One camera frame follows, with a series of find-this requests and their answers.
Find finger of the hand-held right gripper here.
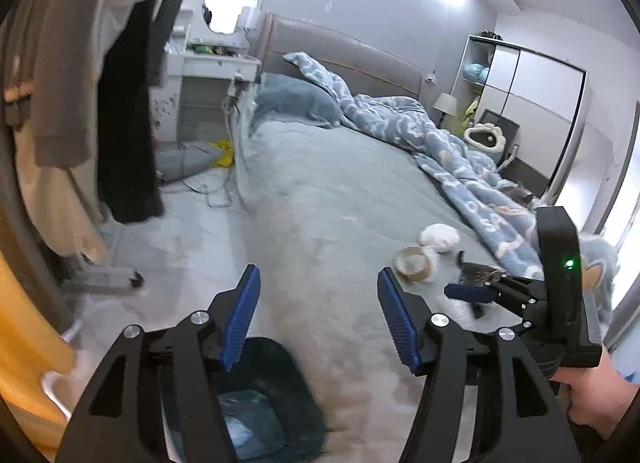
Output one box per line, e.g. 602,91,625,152
444,274,549,320

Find yellow plastic bag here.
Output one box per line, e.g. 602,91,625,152
210,140,235,169

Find grey bag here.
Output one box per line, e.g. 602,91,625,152
155,140,224,184

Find yellow curtain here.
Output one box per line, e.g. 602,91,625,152
0,248,77,460

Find white clothes rack base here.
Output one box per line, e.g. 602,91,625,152
60,253,146,295

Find person's right hand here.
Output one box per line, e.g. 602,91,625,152
552,343,635,439

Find white flower-shaped cushion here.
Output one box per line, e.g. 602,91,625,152
462,123,507,154

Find grey padded headboard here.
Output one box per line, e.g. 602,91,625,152
260,13,425,104

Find black hanging garment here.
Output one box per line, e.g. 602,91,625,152
97,0,167,225

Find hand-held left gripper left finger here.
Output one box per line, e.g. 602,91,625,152
55,264,262,463

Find grey hanging garment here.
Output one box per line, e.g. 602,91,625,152
10,0,172,170

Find small table lamp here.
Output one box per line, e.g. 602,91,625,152
431,92,458,130

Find cream hanging garment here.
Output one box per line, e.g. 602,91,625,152
15,143,109,265

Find grey-blue pillow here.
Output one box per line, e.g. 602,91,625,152
252,73,343,130

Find white tissue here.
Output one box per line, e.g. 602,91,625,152
419,224,460,255

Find dark green trash bin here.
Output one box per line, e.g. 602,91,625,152
160,337,328,463

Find blue patterned blanket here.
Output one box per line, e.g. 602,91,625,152
282,52,618,325

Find white wardrobe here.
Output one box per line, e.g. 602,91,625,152
450,33,589,200

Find light blue plastic packet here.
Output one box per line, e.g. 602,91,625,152
219,390,287,455

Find grey bed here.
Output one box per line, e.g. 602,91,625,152
230,72,617,463

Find dark snack wrapper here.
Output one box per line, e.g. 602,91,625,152
460,264,505,288

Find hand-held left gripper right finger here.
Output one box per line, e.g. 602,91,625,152
376,267,573,463

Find brown tape roll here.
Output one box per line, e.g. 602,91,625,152
394,245,435,285

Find black chair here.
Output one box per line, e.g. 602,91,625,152
472,109,522,165

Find black floor cables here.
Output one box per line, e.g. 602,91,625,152
180,163,236,209

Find white dressing table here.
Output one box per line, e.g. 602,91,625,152
165,8,263,145

